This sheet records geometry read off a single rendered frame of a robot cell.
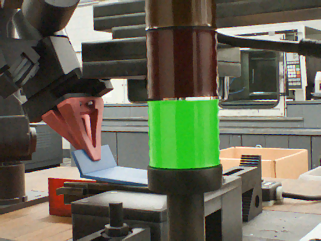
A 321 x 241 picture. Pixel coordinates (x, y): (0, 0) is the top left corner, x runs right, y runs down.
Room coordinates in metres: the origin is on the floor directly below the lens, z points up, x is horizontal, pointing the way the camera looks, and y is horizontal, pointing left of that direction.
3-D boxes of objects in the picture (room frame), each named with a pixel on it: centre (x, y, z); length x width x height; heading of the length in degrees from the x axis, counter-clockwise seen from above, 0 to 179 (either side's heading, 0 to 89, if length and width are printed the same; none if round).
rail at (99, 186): (0.56, 0.03, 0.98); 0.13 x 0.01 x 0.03; 61
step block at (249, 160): (0.79, -0.12, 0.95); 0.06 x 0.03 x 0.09; 151
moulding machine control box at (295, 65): (4.98, -1.28, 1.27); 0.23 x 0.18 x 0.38; 147
